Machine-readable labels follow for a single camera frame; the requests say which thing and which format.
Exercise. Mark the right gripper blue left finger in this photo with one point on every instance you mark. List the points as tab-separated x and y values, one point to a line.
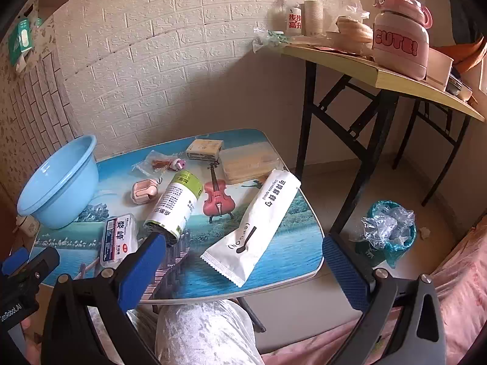
137	271

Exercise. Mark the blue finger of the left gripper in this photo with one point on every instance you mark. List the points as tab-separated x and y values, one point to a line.
15	261

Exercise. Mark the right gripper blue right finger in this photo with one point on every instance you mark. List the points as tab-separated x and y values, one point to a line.
350	278

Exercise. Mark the green white bag roll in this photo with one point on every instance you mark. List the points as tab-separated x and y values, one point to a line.
174	208

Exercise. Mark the light blue plastic basin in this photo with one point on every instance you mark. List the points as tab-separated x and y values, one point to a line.
62	186

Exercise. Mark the pink small case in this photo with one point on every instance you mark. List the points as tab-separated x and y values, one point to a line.
144	191

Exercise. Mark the white long spoon packet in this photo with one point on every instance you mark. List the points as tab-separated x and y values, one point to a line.
235	255

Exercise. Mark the clear snack bag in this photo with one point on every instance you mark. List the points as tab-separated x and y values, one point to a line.
154	165

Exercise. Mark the beige tissue pack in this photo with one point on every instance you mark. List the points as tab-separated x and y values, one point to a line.
204	149

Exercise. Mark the clear box of toothpicks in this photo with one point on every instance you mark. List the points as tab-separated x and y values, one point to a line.
249	162

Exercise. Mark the pink purple toy figure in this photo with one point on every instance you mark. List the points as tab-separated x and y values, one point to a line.
177	164

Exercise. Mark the green bag trash bin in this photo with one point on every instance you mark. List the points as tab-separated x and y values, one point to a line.
387	232

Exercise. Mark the yellow-edged folding table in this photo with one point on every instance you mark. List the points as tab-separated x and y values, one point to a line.
366	137

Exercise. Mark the cardboard box on table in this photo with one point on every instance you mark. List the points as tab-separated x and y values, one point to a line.
438	69

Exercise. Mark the bread in plastic bag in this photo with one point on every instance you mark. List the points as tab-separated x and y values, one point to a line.
349	33

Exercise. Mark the pink CUTE water bottle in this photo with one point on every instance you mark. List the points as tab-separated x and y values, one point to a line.
400	37

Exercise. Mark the green white plastic bag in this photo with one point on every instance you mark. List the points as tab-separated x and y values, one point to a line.
271	39

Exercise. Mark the stack of paper cups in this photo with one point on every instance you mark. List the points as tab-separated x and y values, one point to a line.
314	17

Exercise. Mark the white bottle red label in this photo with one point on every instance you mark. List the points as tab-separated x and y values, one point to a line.
293	18

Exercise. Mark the green wall tissue box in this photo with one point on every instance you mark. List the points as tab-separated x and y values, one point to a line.
19	41

